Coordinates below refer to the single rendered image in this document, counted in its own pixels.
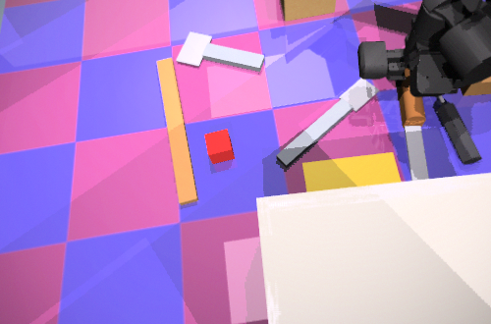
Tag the red cube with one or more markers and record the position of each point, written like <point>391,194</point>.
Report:
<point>219,146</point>

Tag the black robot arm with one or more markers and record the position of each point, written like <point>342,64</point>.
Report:
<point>463,29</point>

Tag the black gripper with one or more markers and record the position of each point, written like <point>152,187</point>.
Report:
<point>375,62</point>

